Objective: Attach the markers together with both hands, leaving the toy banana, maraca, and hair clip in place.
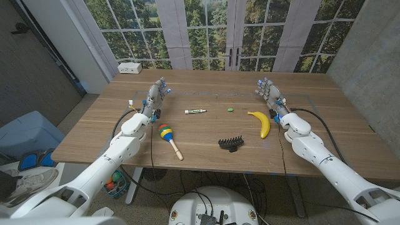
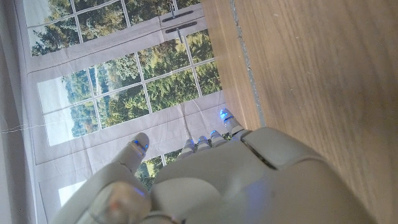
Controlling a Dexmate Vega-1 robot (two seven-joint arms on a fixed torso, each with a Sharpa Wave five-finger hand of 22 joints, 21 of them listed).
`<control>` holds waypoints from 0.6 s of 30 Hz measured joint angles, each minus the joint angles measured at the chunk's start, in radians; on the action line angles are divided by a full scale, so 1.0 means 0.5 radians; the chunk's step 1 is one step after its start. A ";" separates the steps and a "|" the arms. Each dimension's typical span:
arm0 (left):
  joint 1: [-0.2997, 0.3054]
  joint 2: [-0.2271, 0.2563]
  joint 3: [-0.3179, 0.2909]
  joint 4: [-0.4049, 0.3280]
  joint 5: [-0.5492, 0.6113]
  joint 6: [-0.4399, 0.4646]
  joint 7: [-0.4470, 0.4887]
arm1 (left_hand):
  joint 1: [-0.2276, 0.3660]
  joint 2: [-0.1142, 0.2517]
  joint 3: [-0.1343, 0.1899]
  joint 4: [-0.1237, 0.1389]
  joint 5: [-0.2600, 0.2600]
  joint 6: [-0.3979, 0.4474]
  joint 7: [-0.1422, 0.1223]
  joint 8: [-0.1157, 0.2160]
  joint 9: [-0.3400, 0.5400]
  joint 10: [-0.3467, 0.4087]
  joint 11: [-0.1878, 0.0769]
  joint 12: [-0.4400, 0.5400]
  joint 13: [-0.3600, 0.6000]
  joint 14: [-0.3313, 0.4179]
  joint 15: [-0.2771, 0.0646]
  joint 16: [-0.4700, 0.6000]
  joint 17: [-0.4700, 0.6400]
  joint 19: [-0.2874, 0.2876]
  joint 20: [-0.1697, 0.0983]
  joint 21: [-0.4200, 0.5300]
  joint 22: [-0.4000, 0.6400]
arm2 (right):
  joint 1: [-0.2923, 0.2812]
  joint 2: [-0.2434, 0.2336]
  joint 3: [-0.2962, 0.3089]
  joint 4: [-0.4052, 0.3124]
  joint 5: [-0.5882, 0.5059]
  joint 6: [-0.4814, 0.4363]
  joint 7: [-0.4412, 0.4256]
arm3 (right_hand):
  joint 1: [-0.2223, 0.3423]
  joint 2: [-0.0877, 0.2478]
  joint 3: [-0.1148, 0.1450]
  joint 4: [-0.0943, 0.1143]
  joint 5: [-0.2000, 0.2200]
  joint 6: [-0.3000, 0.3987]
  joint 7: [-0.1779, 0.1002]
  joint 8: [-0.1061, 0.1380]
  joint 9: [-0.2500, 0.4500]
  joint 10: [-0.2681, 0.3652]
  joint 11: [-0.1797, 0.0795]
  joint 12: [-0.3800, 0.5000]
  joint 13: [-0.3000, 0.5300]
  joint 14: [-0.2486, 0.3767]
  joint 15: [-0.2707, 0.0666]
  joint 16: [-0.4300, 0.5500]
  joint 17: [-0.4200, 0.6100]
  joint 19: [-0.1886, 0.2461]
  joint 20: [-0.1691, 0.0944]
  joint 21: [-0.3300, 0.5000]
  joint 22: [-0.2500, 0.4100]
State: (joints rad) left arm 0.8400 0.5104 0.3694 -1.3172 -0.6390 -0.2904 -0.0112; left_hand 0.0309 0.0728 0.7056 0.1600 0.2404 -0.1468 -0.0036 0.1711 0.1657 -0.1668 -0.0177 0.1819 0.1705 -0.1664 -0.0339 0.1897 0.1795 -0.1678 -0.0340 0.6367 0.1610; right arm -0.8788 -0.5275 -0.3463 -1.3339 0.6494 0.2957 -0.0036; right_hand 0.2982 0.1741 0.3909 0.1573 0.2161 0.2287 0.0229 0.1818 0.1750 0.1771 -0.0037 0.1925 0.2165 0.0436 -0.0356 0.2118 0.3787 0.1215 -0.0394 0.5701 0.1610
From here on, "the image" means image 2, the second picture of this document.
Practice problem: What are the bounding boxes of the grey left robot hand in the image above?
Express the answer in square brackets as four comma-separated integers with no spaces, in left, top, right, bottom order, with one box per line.
[49,107,379,224]

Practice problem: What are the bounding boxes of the printed window backdrop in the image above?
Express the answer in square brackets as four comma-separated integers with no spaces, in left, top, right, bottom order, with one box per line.
[12,0,233,224]

